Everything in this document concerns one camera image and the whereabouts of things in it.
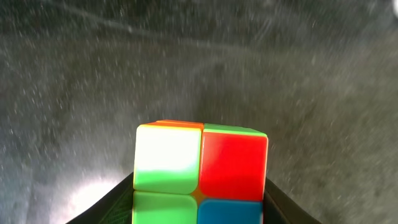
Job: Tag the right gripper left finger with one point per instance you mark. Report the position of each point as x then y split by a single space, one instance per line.
115 208

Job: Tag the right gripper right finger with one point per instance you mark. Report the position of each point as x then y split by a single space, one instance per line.
280 208

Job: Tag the many-coloured puzzle cube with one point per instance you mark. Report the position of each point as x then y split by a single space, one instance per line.
230 165

